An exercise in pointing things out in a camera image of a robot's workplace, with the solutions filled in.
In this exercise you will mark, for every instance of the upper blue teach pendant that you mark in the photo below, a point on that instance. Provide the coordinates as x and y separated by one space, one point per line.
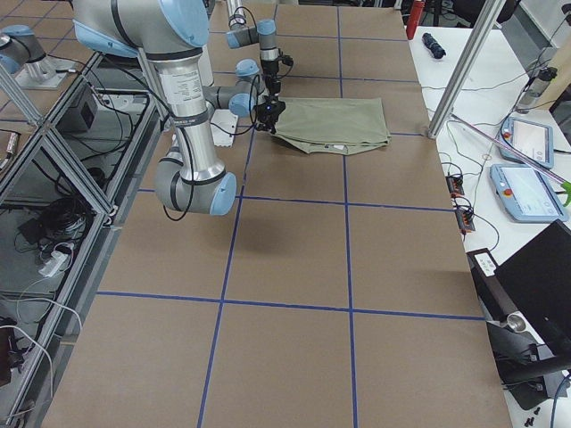
532 139

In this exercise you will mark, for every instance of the orange black connector box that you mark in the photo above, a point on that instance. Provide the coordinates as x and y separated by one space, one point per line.
465 219
455 186

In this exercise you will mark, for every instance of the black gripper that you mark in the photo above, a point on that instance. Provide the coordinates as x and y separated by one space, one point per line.
269 117
273 85

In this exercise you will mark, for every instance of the aluminium extrusion side frame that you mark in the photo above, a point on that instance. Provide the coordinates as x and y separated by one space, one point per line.
69 191

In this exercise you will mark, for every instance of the upper orange black connector box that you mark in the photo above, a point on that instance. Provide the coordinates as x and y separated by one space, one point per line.
455 186

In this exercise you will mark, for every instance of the clear water bottle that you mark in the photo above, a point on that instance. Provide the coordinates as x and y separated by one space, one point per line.
535 88

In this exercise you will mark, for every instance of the red fire extinguisher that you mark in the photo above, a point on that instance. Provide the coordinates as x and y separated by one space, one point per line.
416 10

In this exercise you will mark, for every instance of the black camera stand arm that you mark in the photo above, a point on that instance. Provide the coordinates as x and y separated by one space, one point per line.
529 371

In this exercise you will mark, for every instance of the grey aluminium frame post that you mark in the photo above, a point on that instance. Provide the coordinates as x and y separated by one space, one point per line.
479 33

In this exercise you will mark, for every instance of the black monitor with label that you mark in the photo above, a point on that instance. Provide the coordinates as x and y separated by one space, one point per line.
534 281

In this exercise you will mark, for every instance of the olive green long-sleeve shirt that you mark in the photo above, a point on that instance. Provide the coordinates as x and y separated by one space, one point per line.
316 124

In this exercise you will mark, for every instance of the blue teach pendant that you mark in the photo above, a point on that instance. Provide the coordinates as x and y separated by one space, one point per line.
532 139
526 194

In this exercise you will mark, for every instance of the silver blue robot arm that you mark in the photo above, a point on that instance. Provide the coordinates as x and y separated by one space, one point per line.
244 30
172 35

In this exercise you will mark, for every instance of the lower orange black connector box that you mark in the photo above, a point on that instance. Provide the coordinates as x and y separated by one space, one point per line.
465 219

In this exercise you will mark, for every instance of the lower blue teach pendant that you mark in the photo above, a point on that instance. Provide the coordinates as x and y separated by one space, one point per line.
526 194

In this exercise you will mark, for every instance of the dark blue folded umbrella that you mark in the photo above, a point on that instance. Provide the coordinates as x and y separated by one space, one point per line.
434 48

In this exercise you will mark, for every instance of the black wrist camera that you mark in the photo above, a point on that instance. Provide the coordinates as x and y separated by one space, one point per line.
287 60

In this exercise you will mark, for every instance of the white power strip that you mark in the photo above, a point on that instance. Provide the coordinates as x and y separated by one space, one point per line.
54 264

